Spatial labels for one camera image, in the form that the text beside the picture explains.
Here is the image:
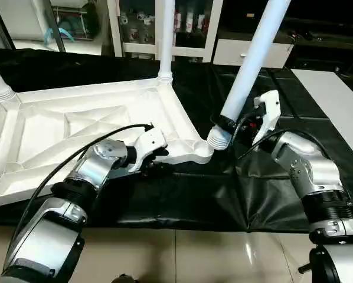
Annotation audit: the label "white plastic table top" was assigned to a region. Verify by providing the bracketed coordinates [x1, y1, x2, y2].
[0, 78, 216, 214]

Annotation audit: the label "black work mat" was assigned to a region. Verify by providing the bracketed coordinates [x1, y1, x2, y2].
[0, 47, 353, 234]

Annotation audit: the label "white drawer unit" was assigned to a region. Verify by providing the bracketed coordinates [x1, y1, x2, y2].
[213, 38, 296, 69]

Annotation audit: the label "white glass door cabinet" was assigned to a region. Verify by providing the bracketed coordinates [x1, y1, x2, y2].
[107, 0, 224, 63]

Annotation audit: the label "white drawer cabinet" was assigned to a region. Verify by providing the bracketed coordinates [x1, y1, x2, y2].
[218, 0, 353, 71]

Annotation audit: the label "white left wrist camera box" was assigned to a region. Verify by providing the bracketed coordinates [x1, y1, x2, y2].
[126, 128, 169, 173]

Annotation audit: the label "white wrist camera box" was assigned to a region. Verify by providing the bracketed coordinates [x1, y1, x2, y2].
[126, 128, 169, 173]
[251, 89, 282, 149]

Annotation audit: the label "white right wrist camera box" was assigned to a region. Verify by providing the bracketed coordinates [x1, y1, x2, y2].
[251, 89, 282, 149]

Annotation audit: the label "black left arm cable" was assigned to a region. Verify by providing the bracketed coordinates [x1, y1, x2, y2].
[2, 122, 155, 273]

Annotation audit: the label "blue frame trolley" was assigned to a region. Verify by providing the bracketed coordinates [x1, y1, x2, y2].
[44, 5, 102, 45]

